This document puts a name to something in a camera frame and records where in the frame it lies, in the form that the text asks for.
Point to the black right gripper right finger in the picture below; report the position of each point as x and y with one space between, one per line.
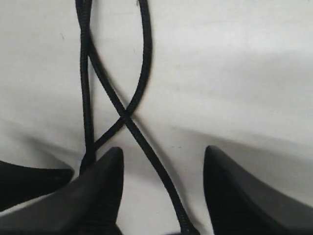
240 204

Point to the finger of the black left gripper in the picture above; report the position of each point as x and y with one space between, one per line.
19 184

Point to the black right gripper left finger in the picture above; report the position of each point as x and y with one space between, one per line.
87 205

